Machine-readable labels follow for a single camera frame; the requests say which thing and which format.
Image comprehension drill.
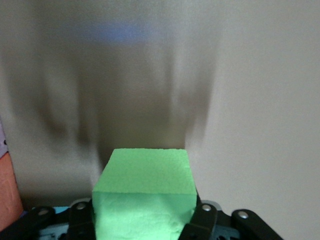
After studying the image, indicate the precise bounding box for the light blue foam cube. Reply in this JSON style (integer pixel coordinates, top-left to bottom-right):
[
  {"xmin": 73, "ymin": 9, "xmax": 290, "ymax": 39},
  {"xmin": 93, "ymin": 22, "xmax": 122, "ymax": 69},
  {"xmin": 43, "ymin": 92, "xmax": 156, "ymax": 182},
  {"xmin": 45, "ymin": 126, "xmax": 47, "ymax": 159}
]
[{"xmin": 37, "ymin": 205, "xmax": 73, "ymax": 240}]

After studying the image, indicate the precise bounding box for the green foam cube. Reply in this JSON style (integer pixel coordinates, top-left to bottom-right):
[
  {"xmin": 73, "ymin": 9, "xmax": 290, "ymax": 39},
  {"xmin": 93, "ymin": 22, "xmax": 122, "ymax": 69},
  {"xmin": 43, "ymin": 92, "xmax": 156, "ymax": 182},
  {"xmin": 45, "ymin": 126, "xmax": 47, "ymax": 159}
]
[{"xmin": 91, "ymin": 147, "xmax": 199, "ymax": 240}]

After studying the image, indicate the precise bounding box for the orange foam cube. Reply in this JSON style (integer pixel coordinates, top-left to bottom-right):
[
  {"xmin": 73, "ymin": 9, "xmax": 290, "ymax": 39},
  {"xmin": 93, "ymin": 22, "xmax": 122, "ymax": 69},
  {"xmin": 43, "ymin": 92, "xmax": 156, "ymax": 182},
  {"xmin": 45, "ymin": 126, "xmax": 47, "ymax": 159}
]
[{"xmin": 0, "ymin": 151, "xmax": 25, "ymax": 222}]

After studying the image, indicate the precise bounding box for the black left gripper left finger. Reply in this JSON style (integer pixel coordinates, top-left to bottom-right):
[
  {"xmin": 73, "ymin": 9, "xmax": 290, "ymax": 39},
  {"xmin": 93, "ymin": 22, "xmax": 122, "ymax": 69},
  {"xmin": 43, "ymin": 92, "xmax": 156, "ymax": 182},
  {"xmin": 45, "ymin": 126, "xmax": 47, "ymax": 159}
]
[{"xmin": 0, "ymin": 197, "xmax": 98, "ymax": 240}]

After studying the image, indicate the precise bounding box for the pink foam cube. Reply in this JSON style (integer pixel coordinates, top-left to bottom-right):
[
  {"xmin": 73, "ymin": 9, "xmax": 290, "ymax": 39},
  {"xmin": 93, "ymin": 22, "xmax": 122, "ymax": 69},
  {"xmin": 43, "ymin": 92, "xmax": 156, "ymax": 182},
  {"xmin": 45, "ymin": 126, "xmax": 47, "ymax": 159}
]
[{"xmin": 0, "ymin": 113, "xmax": 11, "ymax": 158}]

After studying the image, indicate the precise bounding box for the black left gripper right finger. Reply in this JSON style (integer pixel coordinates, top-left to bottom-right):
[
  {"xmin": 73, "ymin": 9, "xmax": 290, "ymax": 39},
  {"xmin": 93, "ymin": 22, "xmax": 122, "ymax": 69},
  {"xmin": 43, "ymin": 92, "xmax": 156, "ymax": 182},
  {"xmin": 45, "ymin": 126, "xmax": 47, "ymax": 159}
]
[{"xmin": 179, "ymin": 199, "xmax": 285, "ymax": 240}]

